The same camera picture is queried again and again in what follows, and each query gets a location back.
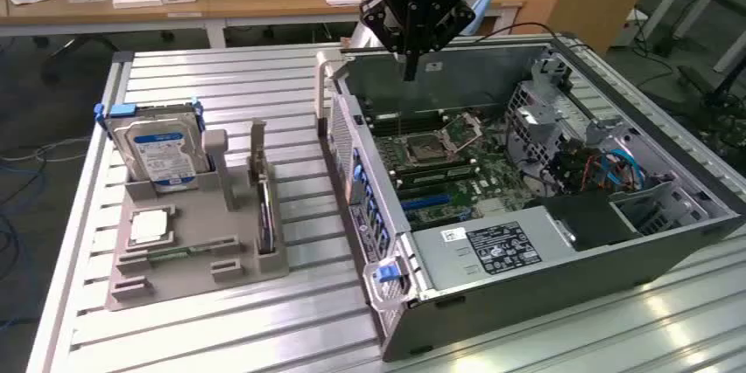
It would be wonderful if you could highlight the green motherboard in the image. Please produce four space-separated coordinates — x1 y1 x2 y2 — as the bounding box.
357 104 560 232

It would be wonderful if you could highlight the black RAM slot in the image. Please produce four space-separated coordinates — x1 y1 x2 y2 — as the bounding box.
372 124 443 135
396 161 472 170
399 167 473 176
369 115 441 126

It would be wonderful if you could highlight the green graphics card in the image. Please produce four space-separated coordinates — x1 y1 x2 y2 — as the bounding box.
246 118 280 257

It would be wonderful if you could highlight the white floor cable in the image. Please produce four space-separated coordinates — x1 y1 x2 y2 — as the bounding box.
0 136 88 162

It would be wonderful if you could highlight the black cable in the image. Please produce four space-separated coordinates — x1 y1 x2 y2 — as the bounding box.
471 22 584 49

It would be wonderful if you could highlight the black floor stand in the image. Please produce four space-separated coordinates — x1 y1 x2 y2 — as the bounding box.
678 65 746 107

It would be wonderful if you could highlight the metal socket cover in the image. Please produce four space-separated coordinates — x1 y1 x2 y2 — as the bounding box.
439 113 484 147

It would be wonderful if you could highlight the open black PC case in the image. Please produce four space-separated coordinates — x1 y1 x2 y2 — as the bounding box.
313 31 746 363

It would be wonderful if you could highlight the CPU socket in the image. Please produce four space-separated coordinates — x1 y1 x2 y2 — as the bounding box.
400 132 453 164

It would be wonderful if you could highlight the hard disk with blue rails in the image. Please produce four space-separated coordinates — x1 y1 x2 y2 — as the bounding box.
92 100 205 194

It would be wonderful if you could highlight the silver metal drive cage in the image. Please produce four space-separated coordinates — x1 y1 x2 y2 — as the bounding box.
503 47 640 193

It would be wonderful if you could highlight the silver CPU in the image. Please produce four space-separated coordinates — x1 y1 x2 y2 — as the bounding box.
128 211 170 243

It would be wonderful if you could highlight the blue wire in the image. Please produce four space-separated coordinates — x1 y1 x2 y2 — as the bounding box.
603 152 620 193
615 149 647 189

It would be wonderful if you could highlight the grey power supply unit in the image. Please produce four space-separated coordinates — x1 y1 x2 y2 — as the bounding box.
407 206 584 300

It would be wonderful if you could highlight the grey parts rack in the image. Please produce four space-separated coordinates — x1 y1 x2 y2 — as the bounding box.
102 129 290 313

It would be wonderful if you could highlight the black air shroud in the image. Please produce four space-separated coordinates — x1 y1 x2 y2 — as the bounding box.
523 191 640 252

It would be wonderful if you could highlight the red wire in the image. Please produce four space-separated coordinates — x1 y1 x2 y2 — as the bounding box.
584 152 604 193

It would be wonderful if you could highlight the blue expansion slot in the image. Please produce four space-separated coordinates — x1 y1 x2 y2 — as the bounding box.
400 195 451 212

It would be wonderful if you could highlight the loose green RAM stick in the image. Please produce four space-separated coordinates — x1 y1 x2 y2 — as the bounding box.
144 245 216 260

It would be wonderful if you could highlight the wooden desk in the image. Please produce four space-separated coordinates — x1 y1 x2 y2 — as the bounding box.
206 0 525 49
0 0 210 49

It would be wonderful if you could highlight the black office chair base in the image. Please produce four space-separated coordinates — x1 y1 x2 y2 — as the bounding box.
33 34 117 84

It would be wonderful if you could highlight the blue floor cable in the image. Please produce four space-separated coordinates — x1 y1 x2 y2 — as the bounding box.
0 158 45 330

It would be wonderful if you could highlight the grey disk bay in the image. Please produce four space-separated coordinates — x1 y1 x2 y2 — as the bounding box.
608 174 710 238

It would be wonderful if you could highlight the white table frame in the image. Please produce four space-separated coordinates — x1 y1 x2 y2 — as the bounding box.
637 0 746 73

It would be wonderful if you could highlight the silver chipset heatsink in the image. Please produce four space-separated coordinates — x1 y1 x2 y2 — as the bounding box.
475 197 507 217

